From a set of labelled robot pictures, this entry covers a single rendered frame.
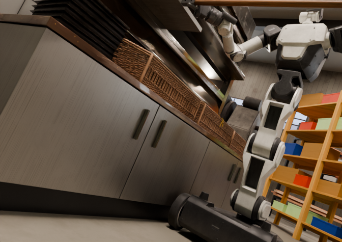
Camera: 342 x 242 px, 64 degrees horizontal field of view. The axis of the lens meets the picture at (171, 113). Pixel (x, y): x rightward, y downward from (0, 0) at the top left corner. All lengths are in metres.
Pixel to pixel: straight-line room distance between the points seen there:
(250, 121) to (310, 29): 5.06
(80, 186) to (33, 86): 0.41
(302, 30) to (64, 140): 1.45
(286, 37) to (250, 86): 8.53
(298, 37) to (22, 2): 1.45
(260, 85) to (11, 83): 9.67
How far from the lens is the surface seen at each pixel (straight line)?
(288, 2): 1.43
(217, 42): 2.41
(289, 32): 1.86
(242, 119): 6.75
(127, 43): 1.36
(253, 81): 10.39
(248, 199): 1.67
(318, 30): 1.83
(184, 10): 1.74
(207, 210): 1.49
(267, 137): 1.64
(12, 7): 1.43
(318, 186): 4.44
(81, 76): 0.95
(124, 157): 1.18
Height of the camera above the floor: 0.35
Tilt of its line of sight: 8 degrees up
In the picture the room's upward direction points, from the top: 23 degrees clockwise
